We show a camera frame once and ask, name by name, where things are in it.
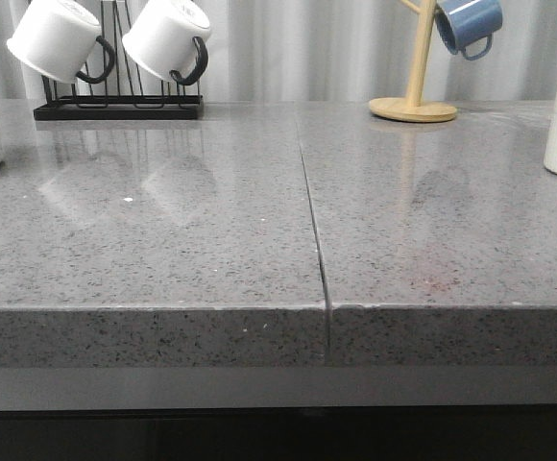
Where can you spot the white enamel mug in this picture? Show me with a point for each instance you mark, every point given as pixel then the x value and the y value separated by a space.
pixel 168 40
pixel 56 37

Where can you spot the wooden mug tree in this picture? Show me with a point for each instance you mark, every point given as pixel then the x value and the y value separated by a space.
pixel 412 107

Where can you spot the white enamel mug left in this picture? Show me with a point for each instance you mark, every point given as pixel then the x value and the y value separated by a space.
pixel 56 37

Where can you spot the black wire mug rack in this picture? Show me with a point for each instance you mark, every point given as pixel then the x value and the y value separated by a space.
pixel 128 93

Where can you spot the blue enamel mug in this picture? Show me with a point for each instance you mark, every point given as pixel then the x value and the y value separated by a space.
pixel 468 26

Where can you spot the white enamel mug right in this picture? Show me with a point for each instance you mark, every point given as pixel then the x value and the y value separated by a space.
pixel 168 40

